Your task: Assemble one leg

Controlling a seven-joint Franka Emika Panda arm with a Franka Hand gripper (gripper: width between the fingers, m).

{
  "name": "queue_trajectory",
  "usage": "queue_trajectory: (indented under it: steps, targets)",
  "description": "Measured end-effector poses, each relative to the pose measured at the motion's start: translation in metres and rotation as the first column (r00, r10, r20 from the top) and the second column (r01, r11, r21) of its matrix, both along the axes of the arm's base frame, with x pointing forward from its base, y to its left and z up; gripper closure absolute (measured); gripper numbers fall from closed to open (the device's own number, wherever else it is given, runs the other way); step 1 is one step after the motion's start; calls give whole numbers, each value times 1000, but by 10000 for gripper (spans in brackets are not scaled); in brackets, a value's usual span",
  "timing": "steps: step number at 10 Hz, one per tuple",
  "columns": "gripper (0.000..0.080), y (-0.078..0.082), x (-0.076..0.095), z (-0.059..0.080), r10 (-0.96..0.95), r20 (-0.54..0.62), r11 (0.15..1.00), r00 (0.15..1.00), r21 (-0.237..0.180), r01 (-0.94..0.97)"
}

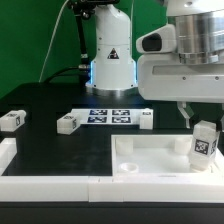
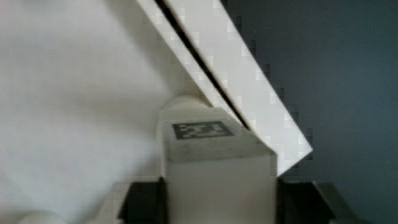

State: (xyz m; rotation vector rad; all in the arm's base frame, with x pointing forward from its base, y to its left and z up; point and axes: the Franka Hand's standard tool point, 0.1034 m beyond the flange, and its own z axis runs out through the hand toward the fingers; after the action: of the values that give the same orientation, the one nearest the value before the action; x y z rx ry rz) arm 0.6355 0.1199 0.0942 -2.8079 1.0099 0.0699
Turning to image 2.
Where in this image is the white leg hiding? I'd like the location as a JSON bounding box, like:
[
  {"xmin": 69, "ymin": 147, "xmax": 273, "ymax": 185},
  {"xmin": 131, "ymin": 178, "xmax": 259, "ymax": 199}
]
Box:
[{"xmin": 158, "ymin": 96, "xmax": 277, "ymax": 224}]

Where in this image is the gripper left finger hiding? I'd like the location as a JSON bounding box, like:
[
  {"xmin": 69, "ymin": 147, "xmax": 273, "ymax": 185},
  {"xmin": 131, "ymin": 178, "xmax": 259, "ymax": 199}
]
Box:
[{"xmin": 87, "ymin": 181, "xmax": 163, "ymax": 224}]

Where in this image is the white square tabletop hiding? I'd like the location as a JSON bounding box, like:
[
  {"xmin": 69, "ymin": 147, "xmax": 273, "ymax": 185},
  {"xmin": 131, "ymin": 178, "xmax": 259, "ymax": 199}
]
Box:
[{"xmin": 0, "ymin": 0, "xmax": 311, "ymax": 224}]

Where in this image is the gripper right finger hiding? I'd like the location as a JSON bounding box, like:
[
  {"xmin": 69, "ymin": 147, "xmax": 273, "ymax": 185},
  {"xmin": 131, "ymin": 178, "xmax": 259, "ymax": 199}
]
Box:
[{"xmin": 277, "ymin": 181, "xmax": 368, "ymax": 224}]

